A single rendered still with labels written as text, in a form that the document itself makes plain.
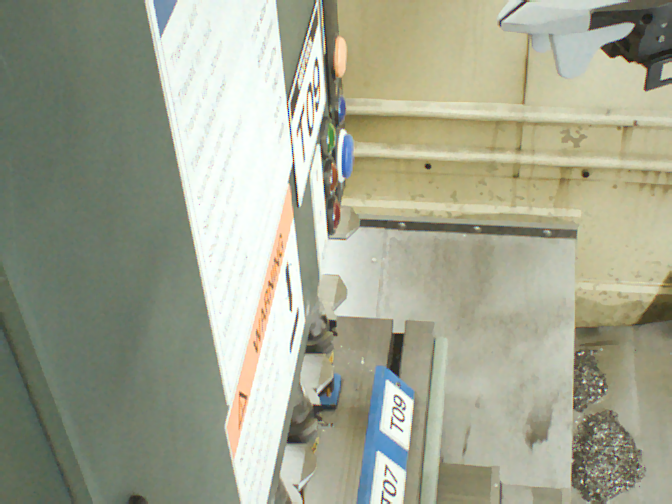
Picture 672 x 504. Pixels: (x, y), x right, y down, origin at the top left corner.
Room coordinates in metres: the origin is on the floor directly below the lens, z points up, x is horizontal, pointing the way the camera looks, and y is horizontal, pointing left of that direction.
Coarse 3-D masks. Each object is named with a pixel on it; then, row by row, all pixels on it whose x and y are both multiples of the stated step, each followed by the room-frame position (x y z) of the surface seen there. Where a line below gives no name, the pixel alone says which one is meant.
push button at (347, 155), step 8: (344, 136) 0.58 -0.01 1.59; (344, 144) 0.57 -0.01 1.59; (352, 144) 0.58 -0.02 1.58; (344, 152) 0.56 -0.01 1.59; (352, 152) 0.57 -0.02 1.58; (344, 160) 0.56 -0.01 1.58; (352, 160) 0.57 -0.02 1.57; (344, 168) 0.56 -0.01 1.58; (352, 168) 0.57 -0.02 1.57; (344, 176) 0.56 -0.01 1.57
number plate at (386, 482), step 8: (376, 456) 0.76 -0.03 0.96; (384, 456) 0.77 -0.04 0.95; (376, 464) 0.75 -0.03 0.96; (384, 464) 0.76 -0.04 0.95; (392, 464) 0.76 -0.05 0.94; (376, 472) 0.74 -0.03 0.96; (384, 472) 0.75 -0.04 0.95; (392, 472) 0.75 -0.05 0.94; (400, 472) 0.76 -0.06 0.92; (376, 480) 0.73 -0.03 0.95; (384, 480) 0.74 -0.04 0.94; (392, 480) 0.74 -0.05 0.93; (400, 480) 0.75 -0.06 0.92; (376, 488) 0.72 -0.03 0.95; (384, 488) 0.73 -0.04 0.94; (392, 488) 0.73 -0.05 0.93; (400, 488) 0.74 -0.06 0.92; (376, 496) 0.71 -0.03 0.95; (384, 496) 0.72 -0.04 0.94; (392, 496) 0.72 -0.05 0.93; (400, 496) 0.73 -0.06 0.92
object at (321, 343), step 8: (328, 312) 0.76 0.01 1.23; (328, 320) 0.75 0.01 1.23; (328, 328) 0.74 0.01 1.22; (336, 328) 0.75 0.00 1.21; (320, 336) 0.73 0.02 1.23; (328, 336) 0.72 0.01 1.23; (312, 344) 0.72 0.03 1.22; (320, 344) 0.72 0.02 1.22; (328, 344) 0.73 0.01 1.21; (328, 352) 0.72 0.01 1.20
